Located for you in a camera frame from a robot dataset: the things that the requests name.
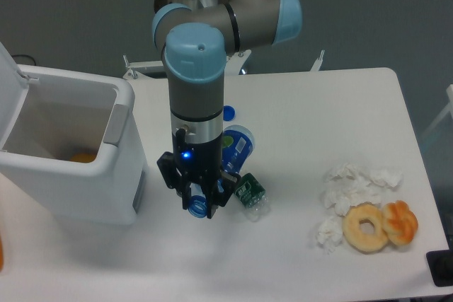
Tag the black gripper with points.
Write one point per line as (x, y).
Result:
(198, 163)

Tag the white frame right edge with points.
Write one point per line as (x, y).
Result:
(434, 130)

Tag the orange glazed pastry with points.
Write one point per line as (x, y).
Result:
(399, 223)

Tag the blue label plastic bottle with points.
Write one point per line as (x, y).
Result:
(237, 145)

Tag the crumpled white tissue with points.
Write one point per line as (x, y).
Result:
(350, 185)
(330, 234)

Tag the crumpled white tissue lower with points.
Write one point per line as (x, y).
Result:
(330, 234)

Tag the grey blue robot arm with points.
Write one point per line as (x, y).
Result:
(194, 39)

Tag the white trash can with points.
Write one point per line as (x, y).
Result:
(47, 116)

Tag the green label crushed bottle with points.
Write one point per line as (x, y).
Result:
(253, 197)

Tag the blue bottle cap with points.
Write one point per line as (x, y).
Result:
(229, 113)

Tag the black device at edge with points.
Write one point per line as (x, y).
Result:
(440, 266)

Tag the plain ring donut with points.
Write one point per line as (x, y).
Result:
(362, 228)

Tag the orange item in trash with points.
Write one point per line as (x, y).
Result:
(83, 157)

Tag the crumpled white tissue upper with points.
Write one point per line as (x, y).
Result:
(350, 185)

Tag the orange object left edge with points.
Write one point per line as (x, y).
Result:
(1, 255)

